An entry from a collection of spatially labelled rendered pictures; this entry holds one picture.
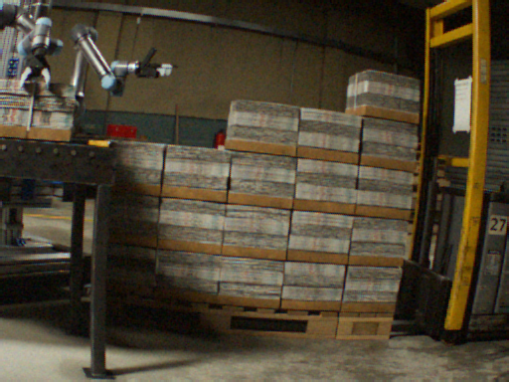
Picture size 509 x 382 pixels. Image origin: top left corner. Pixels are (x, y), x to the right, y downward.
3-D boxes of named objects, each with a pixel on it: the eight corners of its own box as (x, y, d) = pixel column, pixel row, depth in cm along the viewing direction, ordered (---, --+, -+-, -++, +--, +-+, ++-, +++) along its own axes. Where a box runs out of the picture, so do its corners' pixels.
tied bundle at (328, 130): (281, 156, 325) (286, 110, 324) (338, 163, 329) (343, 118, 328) (295, 157, 288) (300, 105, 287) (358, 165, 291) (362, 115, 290)
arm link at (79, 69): (57, 118, 319) (73, 23, 316) (67, 120, 334) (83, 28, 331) (75, 119, 318) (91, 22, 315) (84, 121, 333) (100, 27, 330)
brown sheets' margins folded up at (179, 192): (101, 273, 318) (108, 175, 315) (323, 294, 333) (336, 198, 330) (93, 288, 280) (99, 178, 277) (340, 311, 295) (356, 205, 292)
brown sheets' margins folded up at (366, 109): (322, 294, 333) (344, 108, 328) (373, 296, 336) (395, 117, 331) (339, 311, 295) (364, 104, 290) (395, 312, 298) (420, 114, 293)
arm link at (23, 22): (18, 25, 271) (57, 64, 249) (2, 22, 262) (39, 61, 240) (27, 4, 268) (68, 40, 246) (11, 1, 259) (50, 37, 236)
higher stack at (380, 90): (317, 319, 334) (346, 76, 327) (369, 320, 337) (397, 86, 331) (334, 339, 295) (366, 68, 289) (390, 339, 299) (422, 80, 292)
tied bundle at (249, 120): (223, 150, 322) (228, 103, 320) (281, 156, 325) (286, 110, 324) (230, 150, 284) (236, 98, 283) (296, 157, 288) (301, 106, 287)
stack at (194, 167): (100, 298, 319) (111, 139, 315) (319, 319, 334) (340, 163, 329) (92, 316, 280) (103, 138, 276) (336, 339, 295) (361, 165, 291)
